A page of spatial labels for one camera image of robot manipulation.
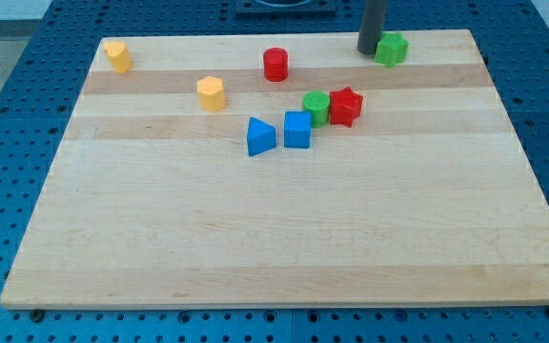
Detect green cylinder block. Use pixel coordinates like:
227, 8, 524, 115
302, 91, 330, 128

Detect blue cube block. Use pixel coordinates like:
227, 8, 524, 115
284, 111, 312, 149

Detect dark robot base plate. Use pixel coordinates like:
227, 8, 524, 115
234, 0, 336, 18

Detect red cylinder block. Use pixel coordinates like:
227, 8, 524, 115
263, 48, 289, 82

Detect red star block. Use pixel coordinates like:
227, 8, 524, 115
329, 87, 363, 128

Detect yellow hexagon block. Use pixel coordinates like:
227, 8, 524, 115
196, 76, 227, 112

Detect green star block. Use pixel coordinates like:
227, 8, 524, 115
375, 32, 409, 68

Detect wooden board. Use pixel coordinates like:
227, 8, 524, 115
0, 30, 549, 310

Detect yellow heart block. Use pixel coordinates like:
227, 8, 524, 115
103, 40, 132, 73

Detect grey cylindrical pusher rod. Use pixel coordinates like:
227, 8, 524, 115
356, 0, 388, 55

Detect blue triangle block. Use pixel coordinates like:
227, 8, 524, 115
246, 117, 276, 156

